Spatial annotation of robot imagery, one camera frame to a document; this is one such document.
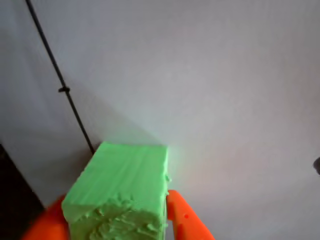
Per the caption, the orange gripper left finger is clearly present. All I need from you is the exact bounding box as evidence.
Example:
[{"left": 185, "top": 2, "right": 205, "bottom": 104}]
[{"left": 20, "top": 194, "right": 70, "bottom": 240}]

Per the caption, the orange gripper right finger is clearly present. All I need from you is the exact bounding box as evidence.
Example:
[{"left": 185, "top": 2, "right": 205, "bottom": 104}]
[{"left": 165, "top": 189, "right": 215, "bottom": 240}]

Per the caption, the green foam block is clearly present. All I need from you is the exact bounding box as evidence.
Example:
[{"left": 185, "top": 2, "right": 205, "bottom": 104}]
[{"left": 61, "top": 141, "right": 173, "bottom": 240}]

